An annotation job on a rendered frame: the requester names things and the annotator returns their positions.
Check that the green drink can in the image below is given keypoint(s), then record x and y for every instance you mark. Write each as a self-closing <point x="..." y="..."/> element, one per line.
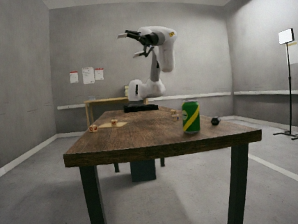
<point x="191" y="117"/>

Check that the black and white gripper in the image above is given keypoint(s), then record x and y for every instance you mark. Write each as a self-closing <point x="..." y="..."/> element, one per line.
<point x="147" y="40"/>

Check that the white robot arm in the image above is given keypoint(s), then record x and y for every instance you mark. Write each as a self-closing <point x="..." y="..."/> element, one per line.
<point x="163" y="59"/>

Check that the beige square mat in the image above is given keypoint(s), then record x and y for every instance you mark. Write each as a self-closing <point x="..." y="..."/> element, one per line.
<point x="108" y="125"/>

